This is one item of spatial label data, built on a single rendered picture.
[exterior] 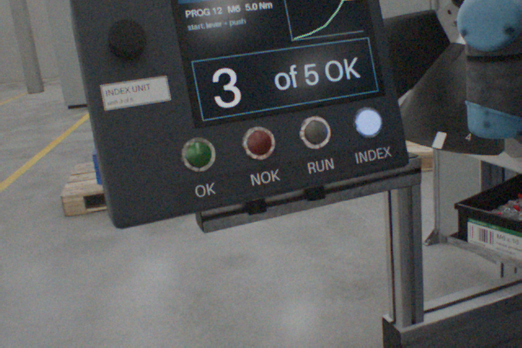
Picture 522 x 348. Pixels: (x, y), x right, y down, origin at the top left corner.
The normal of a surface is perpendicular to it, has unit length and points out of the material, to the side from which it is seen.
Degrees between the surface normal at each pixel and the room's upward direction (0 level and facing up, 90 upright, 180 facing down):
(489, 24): 90
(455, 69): 52
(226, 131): 75
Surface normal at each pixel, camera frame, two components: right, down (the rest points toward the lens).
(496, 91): -0.33, 0.27
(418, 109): -0.47, -0.37
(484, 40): -0.55, 0.26
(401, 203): 0.33, 0.22
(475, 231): -0.81, 0.23
